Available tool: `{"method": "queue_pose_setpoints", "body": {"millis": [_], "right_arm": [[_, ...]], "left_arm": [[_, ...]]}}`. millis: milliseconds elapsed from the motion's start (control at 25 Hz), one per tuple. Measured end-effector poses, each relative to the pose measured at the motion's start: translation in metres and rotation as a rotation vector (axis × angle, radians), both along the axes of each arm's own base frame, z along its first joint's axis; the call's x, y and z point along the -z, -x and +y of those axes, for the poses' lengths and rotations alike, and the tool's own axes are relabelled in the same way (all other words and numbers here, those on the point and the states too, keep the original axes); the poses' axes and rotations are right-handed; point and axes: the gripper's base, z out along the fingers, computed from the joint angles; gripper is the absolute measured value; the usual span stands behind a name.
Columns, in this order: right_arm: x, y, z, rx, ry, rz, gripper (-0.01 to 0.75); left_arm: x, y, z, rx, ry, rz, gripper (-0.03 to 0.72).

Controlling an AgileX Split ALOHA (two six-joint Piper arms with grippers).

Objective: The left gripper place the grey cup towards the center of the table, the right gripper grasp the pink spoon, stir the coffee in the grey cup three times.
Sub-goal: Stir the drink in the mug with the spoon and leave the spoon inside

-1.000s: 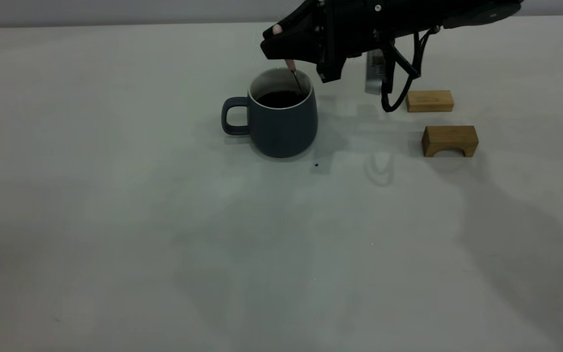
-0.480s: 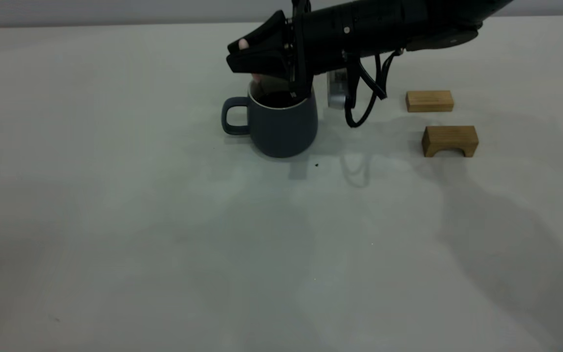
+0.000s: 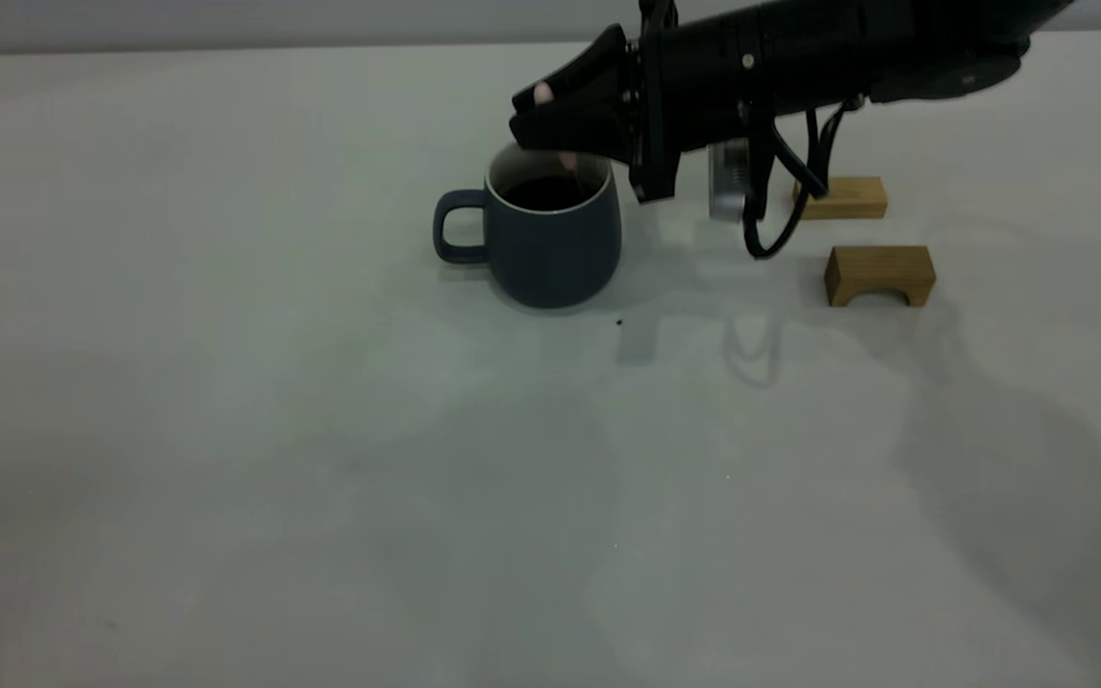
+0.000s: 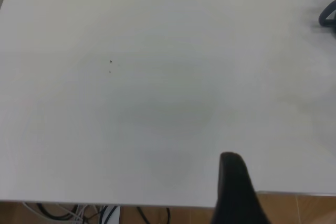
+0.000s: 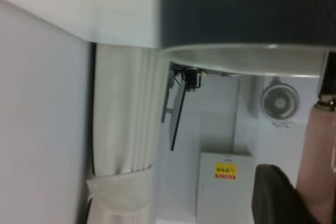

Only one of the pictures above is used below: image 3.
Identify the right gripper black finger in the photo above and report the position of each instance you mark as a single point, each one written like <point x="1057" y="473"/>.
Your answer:
<point x="598" y="129"/>
<point x="593" y="72"/>

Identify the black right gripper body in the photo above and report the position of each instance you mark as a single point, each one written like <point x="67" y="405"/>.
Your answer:
<point x="703" y="81"/>

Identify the dark grey ceramic mug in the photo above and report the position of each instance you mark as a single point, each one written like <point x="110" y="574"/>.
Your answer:
<point x="550" y="253"/>

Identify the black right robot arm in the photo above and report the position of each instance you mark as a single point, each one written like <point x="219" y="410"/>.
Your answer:
<point x="895" y="48"/>

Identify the dark coffee liquid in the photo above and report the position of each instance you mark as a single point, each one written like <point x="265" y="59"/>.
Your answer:
<point x="541" y="194"/>

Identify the rectangular wooden block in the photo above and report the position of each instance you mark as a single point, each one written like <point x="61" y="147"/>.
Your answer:
<point x="856" y="199"/>

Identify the arched wooden block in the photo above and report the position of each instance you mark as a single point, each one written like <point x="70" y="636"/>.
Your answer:
<point x="880" y="268"/>

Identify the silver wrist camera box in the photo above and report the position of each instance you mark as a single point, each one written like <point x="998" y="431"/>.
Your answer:
<point x="728" y="182"/>

